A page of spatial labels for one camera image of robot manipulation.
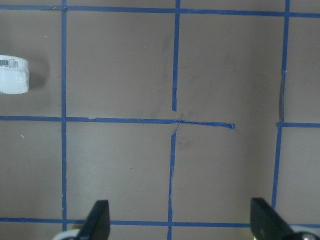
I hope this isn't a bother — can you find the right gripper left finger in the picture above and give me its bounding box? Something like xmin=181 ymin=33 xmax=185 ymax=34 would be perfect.
xmin=76 ymin=200 xmax=111 ymax=240

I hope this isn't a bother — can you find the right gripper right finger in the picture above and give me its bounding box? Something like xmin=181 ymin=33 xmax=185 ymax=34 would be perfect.
xmin=250 ymin=197 xmax=296 ymax=240

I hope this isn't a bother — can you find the white blue tennis ball can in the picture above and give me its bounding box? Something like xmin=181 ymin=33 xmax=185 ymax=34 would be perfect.
xmin=0 ymin=55 xmax=30 ymax=95

